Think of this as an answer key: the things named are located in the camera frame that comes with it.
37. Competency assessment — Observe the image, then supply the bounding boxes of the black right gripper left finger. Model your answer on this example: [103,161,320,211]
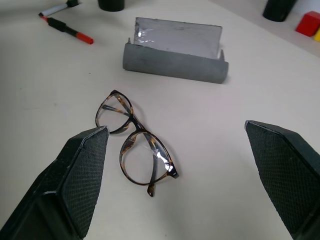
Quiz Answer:
[0,126,110,240]

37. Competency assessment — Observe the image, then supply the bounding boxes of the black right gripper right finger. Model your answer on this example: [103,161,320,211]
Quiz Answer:
[244,120,320,240]

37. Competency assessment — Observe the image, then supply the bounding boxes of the tortoiseshell eyeglasses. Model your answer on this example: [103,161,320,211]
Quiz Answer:
[94,89,180,198]

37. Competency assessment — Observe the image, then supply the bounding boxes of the grey felt glasses case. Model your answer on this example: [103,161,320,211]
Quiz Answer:
[121,16,230,85]

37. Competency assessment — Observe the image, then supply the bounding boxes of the red and black marker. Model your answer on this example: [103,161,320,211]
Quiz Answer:
[41,16,95,45]

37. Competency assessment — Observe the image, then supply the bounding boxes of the red cube block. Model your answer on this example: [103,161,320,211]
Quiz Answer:
[295,11,320,38]

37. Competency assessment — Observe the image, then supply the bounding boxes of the tall black pen cup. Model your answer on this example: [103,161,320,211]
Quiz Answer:
[262,0,299,23]

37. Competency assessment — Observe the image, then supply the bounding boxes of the white and black marker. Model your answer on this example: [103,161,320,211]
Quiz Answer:
[38,0,81,18]

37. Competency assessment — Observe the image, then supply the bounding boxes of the low round black holder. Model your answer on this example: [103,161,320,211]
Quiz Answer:
[97,0,126,12]

